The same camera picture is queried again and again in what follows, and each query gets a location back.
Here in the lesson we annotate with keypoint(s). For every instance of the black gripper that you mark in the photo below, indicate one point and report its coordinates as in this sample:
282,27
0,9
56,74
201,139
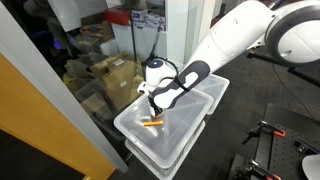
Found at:
154,109

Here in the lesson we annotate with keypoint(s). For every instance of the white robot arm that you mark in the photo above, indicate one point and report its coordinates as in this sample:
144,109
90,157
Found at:
290,33

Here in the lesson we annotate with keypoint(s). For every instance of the clear plastic bin with mug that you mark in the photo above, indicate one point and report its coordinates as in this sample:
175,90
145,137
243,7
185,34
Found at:
179,124

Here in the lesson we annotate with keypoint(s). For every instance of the orange marker pen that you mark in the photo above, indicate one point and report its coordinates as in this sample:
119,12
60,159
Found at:
153,123

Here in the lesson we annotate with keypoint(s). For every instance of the brown paper bag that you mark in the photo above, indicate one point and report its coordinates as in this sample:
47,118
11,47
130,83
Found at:
120,75

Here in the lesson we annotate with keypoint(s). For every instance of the clear plastic bin behind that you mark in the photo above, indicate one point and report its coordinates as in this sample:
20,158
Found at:
215,86

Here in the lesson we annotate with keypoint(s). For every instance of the clear plastic bin left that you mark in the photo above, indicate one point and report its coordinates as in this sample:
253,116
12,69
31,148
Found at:
161,170

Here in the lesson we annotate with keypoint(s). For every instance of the red box on shelf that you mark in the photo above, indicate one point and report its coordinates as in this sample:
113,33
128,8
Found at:
117,15

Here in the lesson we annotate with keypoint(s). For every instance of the black perforated breadboard table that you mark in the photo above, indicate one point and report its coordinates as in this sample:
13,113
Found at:
293,157

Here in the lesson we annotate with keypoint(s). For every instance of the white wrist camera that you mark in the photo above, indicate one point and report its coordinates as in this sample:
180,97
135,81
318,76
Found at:
142,88

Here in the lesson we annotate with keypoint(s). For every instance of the orange handled clamp upper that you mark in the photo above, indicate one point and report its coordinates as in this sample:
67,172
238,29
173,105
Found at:
263,126

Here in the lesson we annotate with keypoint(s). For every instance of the orange handled clamp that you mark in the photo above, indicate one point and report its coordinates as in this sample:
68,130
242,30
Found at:
252,168
263,126

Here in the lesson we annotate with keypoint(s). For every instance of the orange handled clamp lower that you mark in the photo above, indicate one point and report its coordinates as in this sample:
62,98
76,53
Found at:
252,168

